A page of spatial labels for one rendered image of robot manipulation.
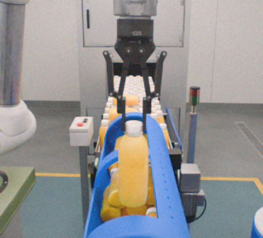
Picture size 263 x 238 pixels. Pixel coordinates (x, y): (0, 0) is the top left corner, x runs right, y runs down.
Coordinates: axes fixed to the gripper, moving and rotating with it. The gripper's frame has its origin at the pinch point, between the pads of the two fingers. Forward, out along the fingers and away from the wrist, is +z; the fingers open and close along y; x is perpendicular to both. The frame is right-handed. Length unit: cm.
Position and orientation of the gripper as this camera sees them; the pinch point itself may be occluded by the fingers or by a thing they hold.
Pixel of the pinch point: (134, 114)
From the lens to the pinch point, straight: 69.8
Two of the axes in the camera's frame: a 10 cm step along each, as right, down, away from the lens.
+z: -0.1, 9.6, 2.8
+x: 0.0, -2.8, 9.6
